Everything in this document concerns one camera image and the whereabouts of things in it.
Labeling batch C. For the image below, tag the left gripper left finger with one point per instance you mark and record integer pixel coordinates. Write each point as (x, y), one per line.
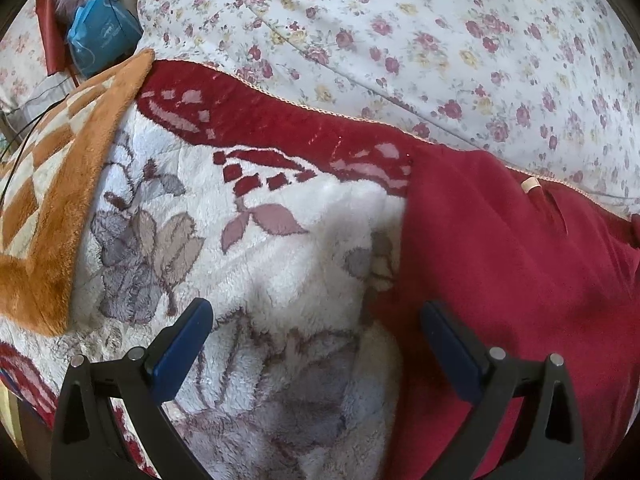
(87, 443)

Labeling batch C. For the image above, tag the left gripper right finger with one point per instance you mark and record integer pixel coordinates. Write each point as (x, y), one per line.
(546, 440)

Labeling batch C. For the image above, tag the dark red small sweater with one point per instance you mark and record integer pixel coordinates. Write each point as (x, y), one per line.
(531, 267)

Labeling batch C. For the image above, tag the orange checkered plush blanket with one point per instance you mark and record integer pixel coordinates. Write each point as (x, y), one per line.
(47, 188)

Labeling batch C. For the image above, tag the red white plush blanket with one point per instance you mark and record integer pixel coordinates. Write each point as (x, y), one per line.
(288, 221)

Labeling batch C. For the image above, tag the floral pillow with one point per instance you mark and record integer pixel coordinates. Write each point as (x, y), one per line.
(26, 87)

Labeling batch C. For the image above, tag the floral white duvet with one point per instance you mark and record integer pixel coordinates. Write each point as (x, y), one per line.
(551, 87)

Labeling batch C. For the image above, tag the blue plastic bag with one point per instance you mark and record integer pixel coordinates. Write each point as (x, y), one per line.
(102, 32)

